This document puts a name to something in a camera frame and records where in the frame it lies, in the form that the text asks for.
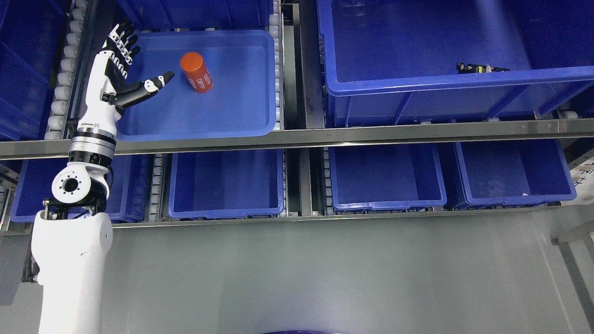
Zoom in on metal shelf rail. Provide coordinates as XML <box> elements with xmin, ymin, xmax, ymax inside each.
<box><xmin>0</xmin><ymin>119</ymin><xmax>594</xmax><ymax>161</ymax></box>

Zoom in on small black yellow component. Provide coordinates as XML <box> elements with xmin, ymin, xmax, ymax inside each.
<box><xmin>456</xmin><ymin>63</ymin><xmax>510</xmax><ymax>74</ymax></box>

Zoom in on white roller conveyor strip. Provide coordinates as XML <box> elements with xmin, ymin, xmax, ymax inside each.
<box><xmin>43</xmin><ymin>0</ymin><xmax>89</xmax><ymax>140</ymax></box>

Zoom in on shallow blue tray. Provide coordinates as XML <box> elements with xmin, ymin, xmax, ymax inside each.
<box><xmin>116</xmin><ymin>30</ymin><xmax>277</xmax><ymax>142</ymax></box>

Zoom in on blue bin lower right centre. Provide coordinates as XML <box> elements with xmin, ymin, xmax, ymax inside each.
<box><xmin>328</xmin><ymin>143</ymin><xmax>447</xmax><ymax>212</ymax></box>

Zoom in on blue bin lower middle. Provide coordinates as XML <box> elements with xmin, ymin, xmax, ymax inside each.
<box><xmin>168</xmin><ymin>149</ymin><xmax>284</xmax><ymax>220</ymax></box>

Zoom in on orange cylindrical capacitor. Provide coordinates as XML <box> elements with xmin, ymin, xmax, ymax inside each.
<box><xmin>180</xmin><ymin>51</ymin><xmax>213</xmax><ymax>93</ymax></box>

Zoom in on blue bin top centre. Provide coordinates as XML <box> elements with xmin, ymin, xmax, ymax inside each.
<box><xmin>117</xmin><ymin>0</ymin><xmax>278</xmax><ymax>30</ymax></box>

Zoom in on blue bin lower far right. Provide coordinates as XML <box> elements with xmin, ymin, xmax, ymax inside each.
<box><xmin>439</xmin><ymin>139</ymin><xmax>577</xmax><ymax>210</ymax></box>

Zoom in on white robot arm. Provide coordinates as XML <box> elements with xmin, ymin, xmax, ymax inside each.
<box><xmin>21</xmin><ymin>127</ymin><xmax>116</xmax><ymax>334</ymax></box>

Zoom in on large blue bin upper right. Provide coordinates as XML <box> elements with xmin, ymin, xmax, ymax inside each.
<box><xmin>317</xmin><ymin>0</ymin><xmax>594</xmax><ymax>127</ymax></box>

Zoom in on blue bin far left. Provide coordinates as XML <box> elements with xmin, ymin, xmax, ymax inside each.
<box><xmin>0</xmin><ymin>0</ymin><xmax>71</xmax><ymax>141</ymax></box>

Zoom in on blue bin lower left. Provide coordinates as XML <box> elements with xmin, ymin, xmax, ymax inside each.
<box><xmin>10</xmin><ymin>155</ymin><xmax>152</xmax><ymax>223</ymax></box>

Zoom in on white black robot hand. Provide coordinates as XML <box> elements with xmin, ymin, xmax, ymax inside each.
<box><xmin>77</xmin><ymin>18</ymin><xmax>175</xmax><ymax>138</ymax></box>

